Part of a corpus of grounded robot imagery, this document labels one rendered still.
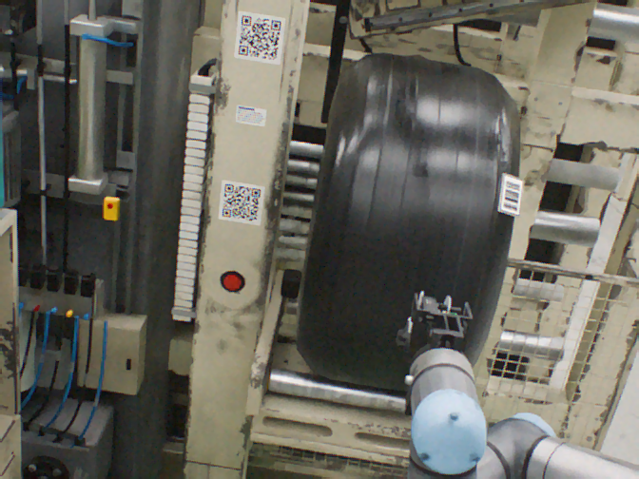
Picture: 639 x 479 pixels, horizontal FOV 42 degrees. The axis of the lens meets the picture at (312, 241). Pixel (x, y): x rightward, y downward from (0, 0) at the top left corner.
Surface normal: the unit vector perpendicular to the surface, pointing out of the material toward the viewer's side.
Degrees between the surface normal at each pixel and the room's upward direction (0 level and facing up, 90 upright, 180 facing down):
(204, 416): 90
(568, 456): 31
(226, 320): 90
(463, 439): 83
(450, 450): 83
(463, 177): 48
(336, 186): 67
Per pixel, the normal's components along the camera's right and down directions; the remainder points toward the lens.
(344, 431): -0.08, 0.43
